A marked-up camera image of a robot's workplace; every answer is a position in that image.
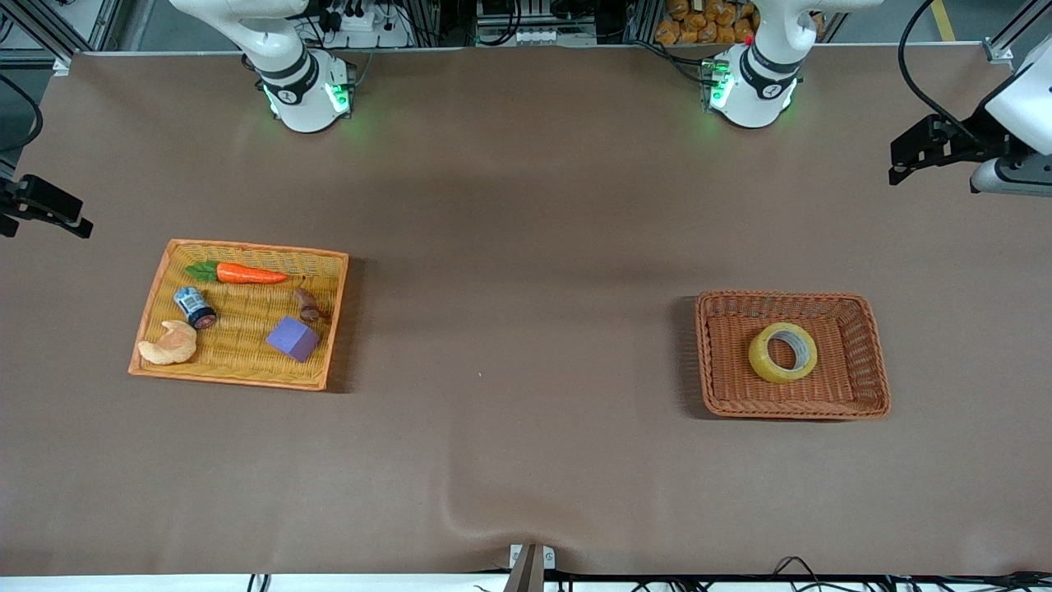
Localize brown wicker basket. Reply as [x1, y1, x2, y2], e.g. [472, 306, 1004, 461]
[694, 289, 893, 421]

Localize purple cube block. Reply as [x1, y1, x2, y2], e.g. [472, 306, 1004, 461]
[265, 316, 322, 363]

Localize orange toy carrot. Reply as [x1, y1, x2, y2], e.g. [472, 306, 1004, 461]
[184, 260, 290, 286]

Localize yellow wicker tray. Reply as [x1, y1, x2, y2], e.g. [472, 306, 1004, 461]
[128, 238, 350, 392]

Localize white socket strip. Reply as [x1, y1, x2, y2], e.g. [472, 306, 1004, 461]
[516, 27, 594, 46]

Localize aluminium frame post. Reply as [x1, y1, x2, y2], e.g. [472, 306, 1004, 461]
[984, 0, 1052, 65]
[12, 0, 79, 76]

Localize small blue printed can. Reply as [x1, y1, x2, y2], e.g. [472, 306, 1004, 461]
[173, 286, 218, 331]

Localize small brown toy piece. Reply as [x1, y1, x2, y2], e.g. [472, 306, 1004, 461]
[293, 286, 330, 324]

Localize yellow tape roll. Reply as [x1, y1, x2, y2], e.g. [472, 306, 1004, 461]
[748, 321, 819, 385]

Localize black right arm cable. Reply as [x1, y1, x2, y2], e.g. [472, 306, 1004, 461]
[0, 74, 44, 157]

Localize white power strip with plugs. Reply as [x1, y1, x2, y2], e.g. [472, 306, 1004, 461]
[316, 0, 412, 49]

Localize pile of orange bread toys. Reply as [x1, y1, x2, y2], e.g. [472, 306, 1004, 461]
[655, 0, 759, 46]

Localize toy croissant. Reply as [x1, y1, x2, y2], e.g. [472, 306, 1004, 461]
[137, 319, 199, 366]

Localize metal table edge bracket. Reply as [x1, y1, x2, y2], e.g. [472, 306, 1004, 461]
[509, 543, 556, 592]

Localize large table cover cloth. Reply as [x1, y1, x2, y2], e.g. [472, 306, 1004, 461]
[0, 45, 1052, 576]

